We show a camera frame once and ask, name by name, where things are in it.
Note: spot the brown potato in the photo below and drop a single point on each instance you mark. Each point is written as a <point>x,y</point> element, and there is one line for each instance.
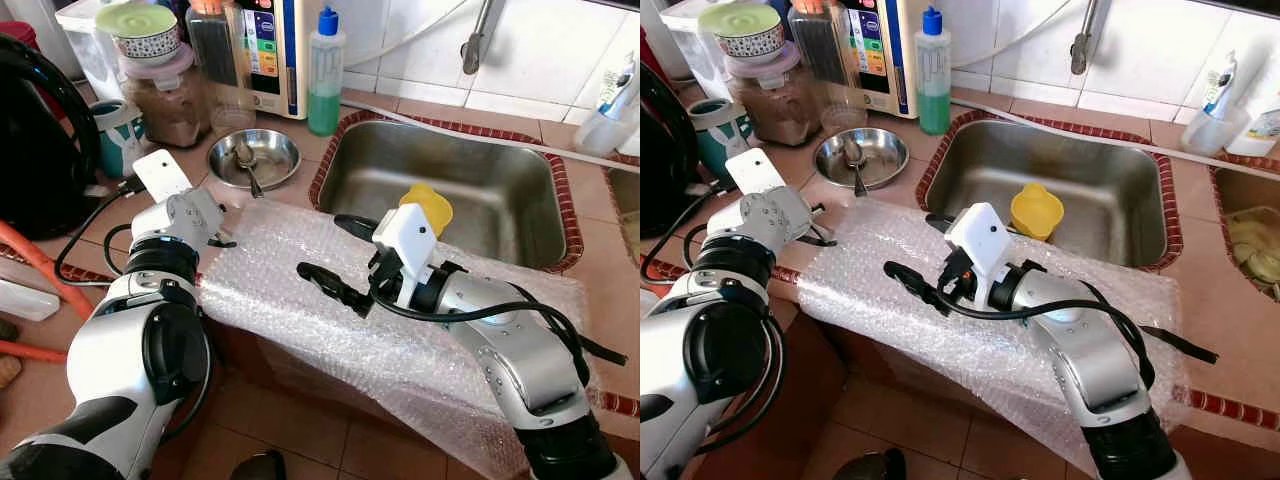
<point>8,370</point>

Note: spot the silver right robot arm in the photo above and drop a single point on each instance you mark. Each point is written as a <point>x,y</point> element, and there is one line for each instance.
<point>520,360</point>
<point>1090,350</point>

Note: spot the white detergent bottle yellow cap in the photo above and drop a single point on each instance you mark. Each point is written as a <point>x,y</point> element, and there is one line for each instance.
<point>1262,130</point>

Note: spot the teal white rabbit mug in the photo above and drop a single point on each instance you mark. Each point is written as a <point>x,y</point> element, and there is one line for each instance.
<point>720,135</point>
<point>115,140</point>

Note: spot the white plastic pipe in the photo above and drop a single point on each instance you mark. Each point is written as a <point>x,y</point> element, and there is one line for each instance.
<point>1060,122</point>
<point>450,125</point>

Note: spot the yellow plastic cup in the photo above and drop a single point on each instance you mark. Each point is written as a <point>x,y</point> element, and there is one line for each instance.
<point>1037,210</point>
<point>430,205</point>

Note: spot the steel spoon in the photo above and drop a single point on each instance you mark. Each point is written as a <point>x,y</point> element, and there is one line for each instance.
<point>247,160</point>
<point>857,160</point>

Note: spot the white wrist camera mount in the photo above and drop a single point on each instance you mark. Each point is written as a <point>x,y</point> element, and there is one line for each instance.
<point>757,172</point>
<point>162,175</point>
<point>980,240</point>
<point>405,240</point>

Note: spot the black round appliance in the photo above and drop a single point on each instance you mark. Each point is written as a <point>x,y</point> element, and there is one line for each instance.
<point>40,150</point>
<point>665,150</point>

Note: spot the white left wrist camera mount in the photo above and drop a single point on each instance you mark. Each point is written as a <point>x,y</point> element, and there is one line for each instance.
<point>757,172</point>
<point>162,175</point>

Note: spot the patterned bowl green lid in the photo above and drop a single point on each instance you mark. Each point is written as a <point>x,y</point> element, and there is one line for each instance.
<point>745,30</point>
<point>140,30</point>

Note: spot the black flat strip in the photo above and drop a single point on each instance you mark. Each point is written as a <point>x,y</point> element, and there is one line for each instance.
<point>605,352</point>
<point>1180,345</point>

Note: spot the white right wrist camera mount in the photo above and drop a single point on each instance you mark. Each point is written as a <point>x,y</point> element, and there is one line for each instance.
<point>980,240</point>
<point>405,240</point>

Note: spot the clear square food container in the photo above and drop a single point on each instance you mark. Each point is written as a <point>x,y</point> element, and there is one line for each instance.
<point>1255,245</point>

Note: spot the beige water purifier appliance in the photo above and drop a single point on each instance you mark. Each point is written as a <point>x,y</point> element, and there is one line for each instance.
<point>280,50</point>
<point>885,50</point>

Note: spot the shallow steel bowl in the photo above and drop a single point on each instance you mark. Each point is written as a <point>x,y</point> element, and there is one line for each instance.
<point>275,160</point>
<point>880,160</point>

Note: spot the clear bubble wrap sheet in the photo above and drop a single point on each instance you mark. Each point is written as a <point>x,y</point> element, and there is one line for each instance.
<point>280,260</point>
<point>880,270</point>

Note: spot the clear plastic container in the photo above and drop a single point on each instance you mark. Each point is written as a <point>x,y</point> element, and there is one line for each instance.
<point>85,40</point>
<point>690,40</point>

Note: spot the grey hanging tap nozzle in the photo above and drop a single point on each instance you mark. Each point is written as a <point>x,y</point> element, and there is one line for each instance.
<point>475,45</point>
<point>1085,45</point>

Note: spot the green soap bottle blue cap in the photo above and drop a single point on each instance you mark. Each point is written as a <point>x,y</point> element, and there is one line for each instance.
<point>323,90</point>
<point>932,90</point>

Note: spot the white toothpaste tube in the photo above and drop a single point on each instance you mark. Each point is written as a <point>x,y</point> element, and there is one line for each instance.
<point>620,85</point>
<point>1222,85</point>

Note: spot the brown jar pink lid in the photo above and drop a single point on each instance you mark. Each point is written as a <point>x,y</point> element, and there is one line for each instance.
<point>165,105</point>
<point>775,105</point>

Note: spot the clear plastic cup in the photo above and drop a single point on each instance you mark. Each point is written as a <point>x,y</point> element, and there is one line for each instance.
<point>600,130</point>
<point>1210,130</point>

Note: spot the red container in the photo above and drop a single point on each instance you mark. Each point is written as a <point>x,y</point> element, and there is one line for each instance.
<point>15,35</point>

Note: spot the clear jar orange lid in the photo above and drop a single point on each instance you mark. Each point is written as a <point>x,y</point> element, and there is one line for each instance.
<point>820,50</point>
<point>215,50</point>

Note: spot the steel sink basin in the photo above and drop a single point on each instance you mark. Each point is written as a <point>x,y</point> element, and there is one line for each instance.
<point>1240,200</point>
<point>480,170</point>
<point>1090,170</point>
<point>625,200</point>

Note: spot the white flat bar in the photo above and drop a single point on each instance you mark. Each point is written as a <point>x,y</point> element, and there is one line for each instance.
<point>25,300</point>

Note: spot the black robot foot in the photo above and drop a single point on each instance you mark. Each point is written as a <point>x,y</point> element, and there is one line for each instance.
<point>258,467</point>
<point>870,465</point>

